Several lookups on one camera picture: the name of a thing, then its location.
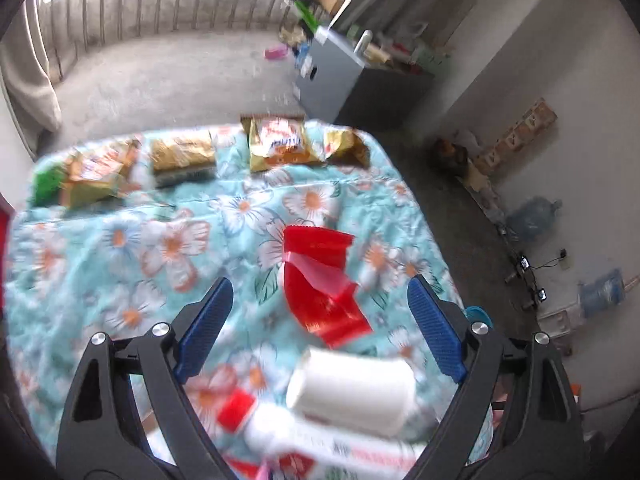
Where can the green snack bag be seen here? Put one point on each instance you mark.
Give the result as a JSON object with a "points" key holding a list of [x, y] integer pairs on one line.
{"points": [[47, 185]]}

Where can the gold snack bag orange label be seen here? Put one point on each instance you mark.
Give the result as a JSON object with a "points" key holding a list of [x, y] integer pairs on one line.
{"points": [[280, 145]]}

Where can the small white bottle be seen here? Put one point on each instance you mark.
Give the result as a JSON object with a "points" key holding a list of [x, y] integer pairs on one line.
{"points": [[364, 42]]}

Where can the red snack bag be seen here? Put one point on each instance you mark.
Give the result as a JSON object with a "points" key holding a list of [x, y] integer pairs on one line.
{"points": [[315, 305]]}

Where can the wall outlet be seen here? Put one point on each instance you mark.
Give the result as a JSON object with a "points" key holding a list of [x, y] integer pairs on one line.
{"points": [[563, 254]]}

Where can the white tube red cap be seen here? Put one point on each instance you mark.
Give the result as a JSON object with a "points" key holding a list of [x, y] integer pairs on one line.
{"points": [[280, 435]]}

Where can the green plastic object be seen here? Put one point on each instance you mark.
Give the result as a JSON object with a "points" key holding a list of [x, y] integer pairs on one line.
{"points": [[307, 17]]}

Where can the beige curtain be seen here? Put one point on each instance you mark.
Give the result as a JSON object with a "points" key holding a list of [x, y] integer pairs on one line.
{"points": [[30, 85]]}

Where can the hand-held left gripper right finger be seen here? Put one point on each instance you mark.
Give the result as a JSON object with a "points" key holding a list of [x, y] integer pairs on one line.
{"points": [[435, 330]]}

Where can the small pink object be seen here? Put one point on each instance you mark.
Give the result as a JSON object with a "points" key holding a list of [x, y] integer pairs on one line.
{"points": [[277, 53]]}

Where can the white plastic drawer box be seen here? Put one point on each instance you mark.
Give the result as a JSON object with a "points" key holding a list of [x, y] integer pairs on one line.
{"points": [[555, 330]]}

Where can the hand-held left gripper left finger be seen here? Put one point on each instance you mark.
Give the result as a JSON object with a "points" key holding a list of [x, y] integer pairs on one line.
{"points": [[205, 327]]}

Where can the clear blue water jug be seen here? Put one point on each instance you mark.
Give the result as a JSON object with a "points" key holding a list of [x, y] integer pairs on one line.
{"points": [[600, 292], [532, 220]]}

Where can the pale green basket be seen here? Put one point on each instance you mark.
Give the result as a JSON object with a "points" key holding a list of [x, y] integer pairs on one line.
{"points": [[430, 55]]}

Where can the dark bag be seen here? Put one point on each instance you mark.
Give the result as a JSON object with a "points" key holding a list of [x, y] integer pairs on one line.
{"points": [[450, 155]]}

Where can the metal balcony railing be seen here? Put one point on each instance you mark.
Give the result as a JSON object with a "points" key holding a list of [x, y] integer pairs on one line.
{"points": [[165, 5]]}

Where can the white paper roll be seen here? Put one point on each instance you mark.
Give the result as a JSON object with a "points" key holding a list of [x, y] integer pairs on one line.
{"points": [[350, 390]]}

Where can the floral turquoise blanket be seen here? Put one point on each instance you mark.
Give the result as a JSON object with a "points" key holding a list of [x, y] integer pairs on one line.
{"points": [[125, 270]]}

